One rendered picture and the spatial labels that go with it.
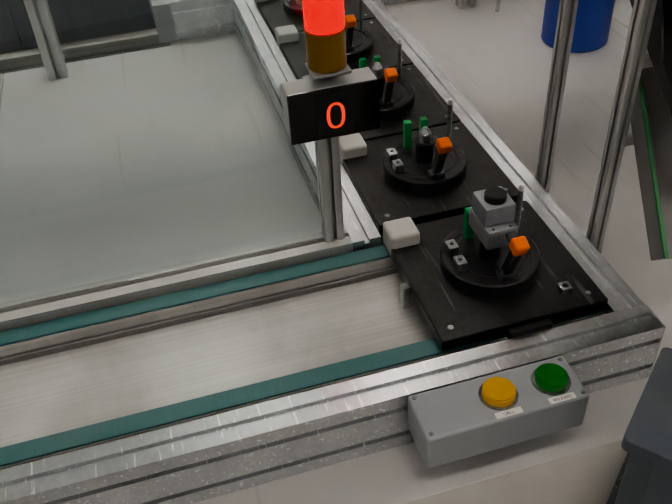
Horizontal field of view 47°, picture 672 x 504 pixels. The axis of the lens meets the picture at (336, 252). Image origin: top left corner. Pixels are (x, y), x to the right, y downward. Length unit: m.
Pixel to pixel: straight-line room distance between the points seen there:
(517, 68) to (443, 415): 1.10
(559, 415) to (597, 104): 0.91
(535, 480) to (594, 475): 0.07
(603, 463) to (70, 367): 0.72
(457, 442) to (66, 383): 0.53
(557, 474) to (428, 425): 0.19
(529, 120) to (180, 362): 0.92
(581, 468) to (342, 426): 0.31
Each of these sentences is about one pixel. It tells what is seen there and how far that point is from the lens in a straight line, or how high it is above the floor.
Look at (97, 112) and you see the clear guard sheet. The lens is 1.02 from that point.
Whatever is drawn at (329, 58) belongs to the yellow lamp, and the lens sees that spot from 0.97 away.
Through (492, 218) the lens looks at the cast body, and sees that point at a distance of 1.05.
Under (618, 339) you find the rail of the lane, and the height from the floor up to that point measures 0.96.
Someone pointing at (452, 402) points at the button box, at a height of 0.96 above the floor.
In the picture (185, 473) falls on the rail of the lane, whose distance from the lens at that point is 0.97.
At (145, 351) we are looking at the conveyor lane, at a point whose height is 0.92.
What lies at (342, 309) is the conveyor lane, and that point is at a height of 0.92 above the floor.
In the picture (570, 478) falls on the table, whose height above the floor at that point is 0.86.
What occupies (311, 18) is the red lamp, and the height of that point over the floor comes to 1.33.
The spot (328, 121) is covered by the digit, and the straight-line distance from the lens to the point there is 1.01.
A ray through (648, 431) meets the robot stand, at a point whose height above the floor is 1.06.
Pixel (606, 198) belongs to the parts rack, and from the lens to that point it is 1.21.
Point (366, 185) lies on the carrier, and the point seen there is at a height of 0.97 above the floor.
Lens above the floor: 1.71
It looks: 40 degrees down
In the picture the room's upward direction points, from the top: 4 degrees counter-clockwise
